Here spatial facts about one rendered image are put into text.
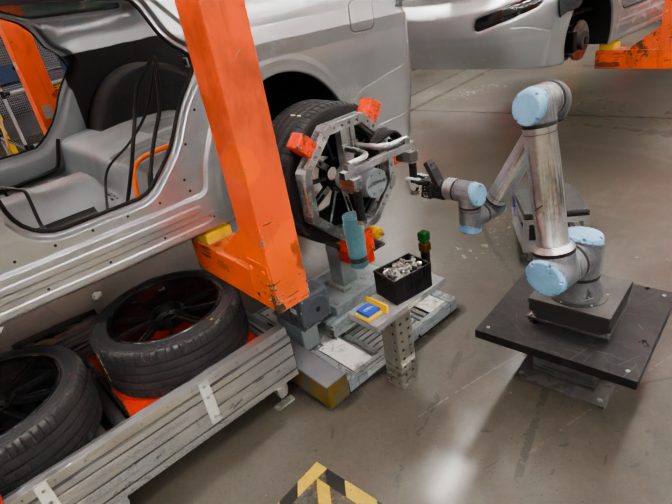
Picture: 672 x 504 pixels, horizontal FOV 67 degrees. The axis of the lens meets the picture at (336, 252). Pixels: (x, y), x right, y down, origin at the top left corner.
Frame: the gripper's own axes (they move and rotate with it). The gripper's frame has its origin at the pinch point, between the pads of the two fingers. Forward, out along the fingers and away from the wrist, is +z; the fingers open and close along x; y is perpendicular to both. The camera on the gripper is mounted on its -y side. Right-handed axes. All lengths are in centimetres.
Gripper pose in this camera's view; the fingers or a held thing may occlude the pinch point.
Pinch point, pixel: (410, 175)
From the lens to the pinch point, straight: 233.2
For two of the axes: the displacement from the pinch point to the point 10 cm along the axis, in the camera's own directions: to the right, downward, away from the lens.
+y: 1.6, 8.7, 4.7
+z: -6.6, -2.6, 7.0
